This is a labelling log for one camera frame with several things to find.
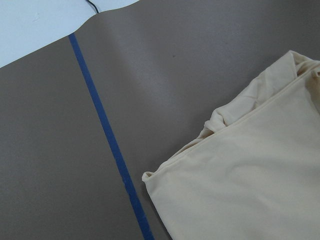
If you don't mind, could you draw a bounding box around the beige long-sleeve printed shirt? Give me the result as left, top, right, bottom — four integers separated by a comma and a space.
142, 51, 320, 240

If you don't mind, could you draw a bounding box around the black cable on white table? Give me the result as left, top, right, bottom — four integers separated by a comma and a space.
85, 0, 100, 13

